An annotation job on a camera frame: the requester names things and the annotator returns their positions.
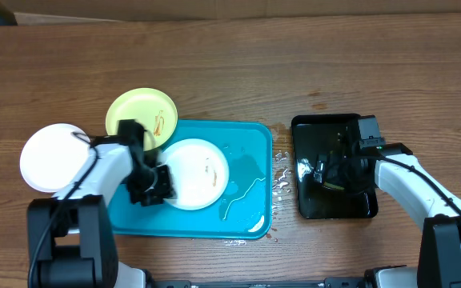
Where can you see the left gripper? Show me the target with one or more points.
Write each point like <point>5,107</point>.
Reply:
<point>166,190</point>

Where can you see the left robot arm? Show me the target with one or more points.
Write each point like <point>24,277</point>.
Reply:
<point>70,237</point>

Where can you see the green yellow sponge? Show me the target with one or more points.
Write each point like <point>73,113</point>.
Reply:
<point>333,186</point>

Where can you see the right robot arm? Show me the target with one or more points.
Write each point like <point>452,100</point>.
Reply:
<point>433,208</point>

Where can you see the black plastic tray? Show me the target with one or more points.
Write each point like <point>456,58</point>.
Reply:
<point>310,136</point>

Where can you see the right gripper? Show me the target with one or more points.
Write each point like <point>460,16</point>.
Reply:
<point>337,178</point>

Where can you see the white plate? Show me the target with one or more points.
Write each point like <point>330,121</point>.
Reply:
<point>53,156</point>
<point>199,173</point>

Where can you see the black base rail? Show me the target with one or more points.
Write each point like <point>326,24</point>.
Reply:
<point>338,282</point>

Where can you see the blue plastic tray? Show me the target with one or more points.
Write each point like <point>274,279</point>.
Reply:
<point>244,209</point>

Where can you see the yellow-green plate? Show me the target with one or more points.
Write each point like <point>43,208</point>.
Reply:
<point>151,108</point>

